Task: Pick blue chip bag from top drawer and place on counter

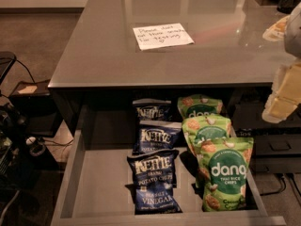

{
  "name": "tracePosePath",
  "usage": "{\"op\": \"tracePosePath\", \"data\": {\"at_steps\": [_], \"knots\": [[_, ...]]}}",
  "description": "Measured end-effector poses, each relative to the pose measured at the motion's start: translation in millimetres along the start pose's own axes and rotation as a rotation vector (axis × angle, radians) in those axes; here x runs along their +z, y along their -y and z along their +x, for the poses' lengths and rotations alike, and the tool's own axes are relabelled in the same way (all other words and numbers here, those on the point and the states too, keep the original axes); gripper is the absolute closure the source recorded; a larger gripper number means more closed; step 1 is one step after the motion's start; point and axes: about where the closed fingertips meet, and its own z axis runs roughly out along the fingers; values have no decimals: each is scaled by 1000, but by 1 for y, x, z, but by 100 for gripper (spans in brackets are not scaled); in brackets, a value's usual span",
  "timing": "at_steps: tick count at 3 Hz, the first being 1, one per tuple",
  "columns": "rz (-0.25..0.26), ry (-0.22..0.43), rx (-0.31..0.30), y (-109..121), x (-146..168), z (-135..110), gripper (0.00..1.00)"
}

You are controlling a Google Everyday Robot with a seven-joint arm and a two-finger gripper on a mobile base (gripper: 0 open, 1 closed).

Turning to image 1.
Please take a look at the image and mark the black cable on floor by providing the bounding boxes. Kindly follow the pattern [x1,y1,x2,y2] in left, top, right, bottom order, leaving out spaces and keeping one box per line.
[0,56,37,84]

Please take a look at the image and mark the back blue Kettle chip bag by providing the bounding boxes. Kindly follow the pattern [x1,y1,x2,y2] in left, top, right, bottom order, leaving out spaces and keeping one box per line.
[133,98,171,121]

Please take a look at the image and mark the dark equipment at left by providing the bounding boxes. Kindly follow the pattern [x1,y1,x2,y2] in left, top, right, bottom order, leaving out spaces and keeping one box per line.
[0,104,48,188]

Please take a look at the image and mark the middle green Dang chip bag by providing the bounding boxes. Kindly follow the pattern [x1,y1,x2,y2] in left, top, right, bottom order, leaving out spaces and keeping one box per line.
[182,114,231,155]

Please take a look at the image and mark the grey counter cabinet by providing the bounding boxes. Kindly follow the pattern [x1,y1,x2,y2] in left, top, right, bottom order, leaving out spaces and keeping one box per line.
[49,0,294,130]

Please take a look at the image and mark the middle blue Kettle chip bag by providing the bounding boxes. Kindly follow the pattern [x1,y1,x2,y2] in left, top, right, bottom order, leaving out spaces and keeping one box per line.
[133,121,182,154]

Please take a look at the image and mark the dark side table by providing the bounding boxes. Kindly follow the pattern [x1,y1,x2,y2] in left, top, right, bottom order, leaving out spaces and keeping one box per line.
[8,80,63,137]

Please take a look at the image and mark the front blue Kettle chip bag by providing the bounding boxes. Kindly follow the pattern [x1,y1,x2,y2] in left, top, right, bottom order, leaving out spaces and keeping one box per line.
[127,149,182,215]

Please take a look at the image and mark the green dang chip bag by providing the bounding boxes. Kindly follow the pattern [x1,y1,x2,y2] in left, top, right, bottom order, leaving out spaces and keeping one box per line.
[182,114,231,155]
[195,137,254,212]
[177,94,223,119]

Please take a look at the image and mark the white handwritten paper note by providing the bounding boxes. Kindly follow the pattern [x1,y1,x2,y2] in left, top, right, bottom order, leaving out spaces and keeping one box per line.
[133,24,194,51]

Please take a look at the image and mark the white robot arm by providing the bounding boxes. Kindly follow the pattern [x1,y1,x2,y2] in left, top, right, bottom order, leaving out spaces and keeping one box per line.
[261,3,301,123]

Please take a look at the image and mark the back green Dang chip bag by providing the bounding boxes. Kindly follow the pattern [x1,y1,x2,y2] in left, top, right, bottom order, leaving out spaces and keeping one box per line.
[177,94,223,119]

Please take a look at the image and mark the front green Dang chip bag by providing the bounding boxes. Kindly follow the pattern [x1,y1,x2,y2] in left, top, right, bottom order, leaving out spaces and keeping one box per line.
[195,137,254,212]

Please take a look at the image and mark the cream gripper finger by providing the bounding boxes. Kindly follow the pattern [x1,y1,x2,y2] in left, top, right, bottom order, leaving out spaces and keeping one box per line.
[261,94,297,123]
[272,62,301,105]

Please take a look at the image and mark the snack packet on counter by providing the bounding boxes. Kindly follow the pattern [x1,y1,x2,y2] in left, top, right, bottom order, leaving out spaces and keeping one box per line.
[262,16,289,41]

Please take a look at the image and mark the blue kettle chip bag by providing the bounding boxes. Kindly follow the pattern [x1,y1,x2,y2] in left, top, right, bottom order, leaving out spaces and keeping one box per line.
[133,121,182,154]
[133,98,171,121]
[127,149,182,215]

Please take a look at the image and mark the grey open top drawer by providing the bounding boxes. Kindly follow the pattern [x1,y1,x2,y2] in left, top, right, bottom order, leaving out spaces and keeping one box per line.
[50,105,287,226]

